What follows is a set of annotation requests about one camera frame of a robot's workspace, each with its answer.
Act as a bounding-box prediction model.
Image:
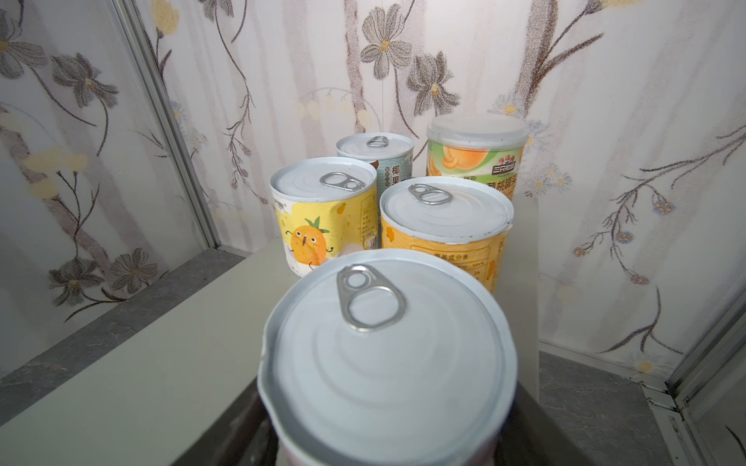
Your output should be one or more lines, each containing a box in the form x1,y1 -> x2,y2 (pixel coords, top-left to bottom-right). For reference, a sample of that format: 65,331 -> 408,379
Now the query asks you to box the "yellow label can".
270,156 -> 380,277
380,177 -> 515,291

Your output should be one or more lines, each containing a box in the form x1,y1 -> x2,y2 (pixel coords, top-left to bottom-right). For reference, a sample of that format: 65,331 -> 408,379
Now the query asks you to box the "green orange peach can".
425,113 -> 530,198

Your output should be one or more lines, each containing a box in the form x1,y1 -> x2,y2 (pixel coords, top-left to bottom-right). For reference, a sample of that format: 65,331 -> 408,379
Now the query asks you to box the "white blue label can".
336,132 -> 414,197

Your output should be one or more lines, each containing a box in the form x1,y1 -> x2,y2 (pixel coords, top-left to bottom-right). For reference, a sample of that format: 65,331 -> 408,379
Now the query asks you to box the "grey metal cabinet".
1,198 -> 538,465

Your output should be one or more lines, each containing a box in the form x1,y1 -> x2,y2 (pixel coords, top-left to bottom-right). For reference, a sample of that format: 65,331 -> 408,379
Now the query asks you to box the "pink label can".
258,250 -> 518,465

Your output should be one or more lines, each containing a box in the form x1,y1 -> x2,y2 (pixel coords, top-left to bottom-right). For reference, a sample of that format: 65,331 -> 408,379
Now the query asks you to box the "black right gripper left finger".
173,380 -> 279,465

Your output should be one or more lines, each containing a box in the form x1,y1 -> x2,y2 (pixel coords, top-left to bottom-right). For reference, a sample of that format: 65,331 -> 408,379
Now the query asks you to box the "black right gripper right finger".
495,384 -> 594,466

